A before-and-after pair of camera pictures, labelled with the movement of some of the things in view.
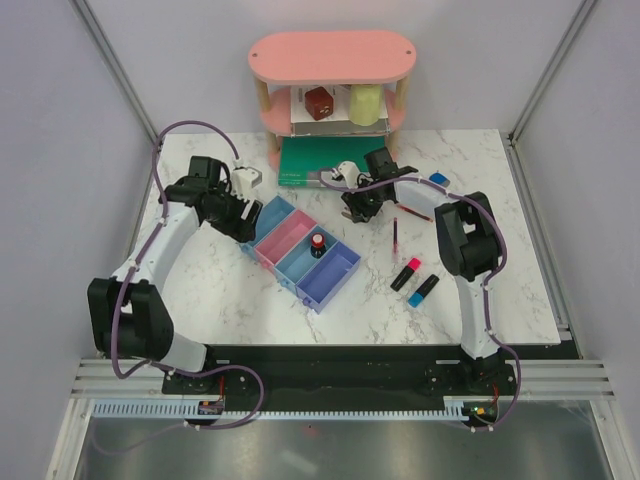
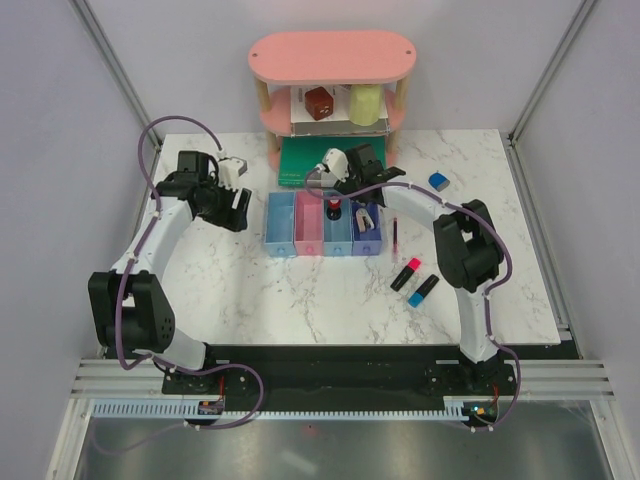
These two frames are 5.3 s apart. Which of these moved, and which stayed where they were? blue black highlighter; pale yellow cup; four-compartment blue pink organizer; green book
Moved: four-compartment blue pink organizer
Stayed: blue black highlighter; pale yellow cup; green book
